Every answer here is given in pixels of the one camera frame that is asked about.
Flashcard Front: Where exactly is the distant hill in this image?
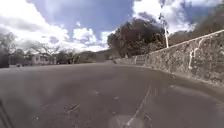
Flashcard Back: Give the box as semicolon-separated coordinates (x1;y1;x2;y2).
75;49;116;64

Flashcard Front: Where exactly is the large dark tree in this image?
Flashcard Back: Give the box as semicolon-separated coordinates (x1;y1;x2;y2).
106;17;168;59

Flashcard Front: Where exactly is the grey asphalt road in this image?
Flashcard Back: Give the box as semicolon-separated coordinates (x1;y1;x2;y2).
0;63;224;128

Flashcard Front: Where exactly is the white pole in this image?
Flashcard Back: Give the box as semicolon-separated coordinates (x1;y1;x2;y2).
163;24;170;49

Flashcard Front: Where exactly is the small pale building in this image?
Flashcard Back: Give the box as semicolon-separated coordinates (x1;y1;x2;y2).
31;53;57;67

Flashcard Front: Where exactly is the bushy hillside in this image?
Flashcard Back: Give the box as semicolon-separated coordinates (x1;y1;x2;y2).
168;4;224;46

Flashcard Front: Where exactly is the group of bare trees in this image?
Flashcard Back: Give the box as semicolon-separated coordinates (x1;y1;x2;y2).
0;31;78;69

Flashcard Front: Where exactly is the tall stone wall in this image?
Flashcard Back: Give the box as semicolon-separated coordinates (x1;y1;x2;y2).
113;29;224;87

